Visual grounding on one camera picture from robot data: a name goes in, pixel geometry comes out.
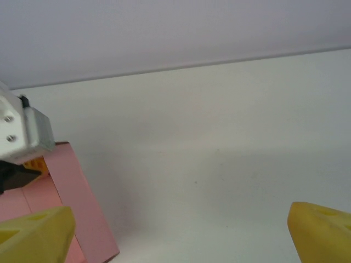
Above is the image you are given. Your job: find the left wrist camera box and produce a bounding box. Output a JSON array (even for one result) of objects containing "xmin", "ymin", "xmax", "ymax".
[{"xmin": 0, "ymin": 80, "xmax": 55, "ymax": 165}]

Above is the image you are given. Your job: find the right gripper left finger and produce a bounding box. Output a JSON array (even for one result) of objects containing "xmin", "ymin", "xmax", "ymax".
[{"xmin": 0, "ymin": 206, "xmax": 76, "ymax": 263}]

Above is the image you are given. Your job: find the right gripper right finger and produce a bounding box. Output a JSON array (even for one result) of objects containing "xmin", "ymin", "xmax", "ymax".
[{"xmin": 287, "ymin": 201, "xmax": 351, "ymax": 263}]

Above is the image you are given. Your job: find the pink paper box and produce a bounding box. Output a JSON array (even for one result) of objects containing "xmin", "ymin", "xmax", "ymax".
[{"xmin": 0, "ymin": 141, "xmax": 121, "ymax": 263}]

